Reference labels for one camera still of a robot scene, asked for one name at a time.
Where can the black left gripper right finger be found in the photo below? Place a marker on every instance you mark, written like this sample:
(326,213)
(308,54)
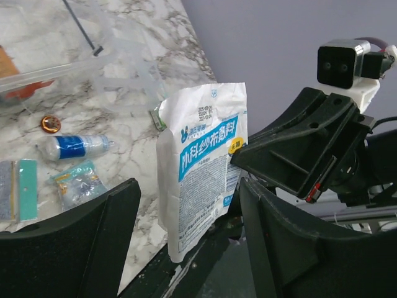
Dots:
(295,254)

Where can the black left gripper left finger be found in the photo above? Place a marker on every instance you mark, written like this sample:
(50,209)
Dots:
(78,253)

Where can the small green packet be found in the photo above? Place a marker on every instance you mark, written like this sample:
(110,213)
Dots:
(159,124)

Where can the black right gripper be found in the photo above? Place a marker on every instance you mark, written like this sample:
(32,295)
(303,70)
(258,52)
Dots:
(323,142)

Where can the small items pack teal header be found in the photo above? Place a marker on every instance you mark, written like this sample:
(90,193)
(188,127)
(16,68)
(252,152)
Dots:
(78,184)

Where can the brown bottle orange cap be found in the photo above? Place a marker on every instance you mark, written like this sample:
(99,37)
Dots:
(7,67)

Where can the cotton swab pack teal header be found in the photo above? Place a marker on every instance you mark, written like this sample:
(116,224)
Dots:
(19,190)

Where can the white gauze pouch blue print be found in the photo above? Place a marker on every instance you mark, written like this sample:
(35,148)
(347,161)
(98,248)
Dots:
(205,126)

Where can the small orange round tin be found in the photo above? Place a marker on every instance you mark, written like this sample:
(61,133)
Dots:
(50,124)

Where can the clear plastic medicine box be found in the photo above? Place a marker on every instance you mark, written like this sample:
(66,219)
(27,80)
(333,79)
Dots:
(57,46)

